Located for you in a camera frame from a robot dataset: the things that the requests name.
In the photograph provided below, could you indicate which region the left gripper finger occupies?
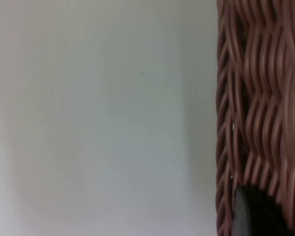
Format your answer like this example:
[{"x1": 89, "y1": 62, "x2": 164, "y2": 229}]
[{"x1": 232, "y1": 184, "x2": 295, "y2": 236}]

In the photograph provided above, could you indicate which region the brown wicker basket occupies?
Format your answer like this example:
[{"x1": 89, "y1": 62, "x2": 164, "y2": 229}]
[{"x1": 215, "y1": 0, "x2": 295, "y2": 236}]

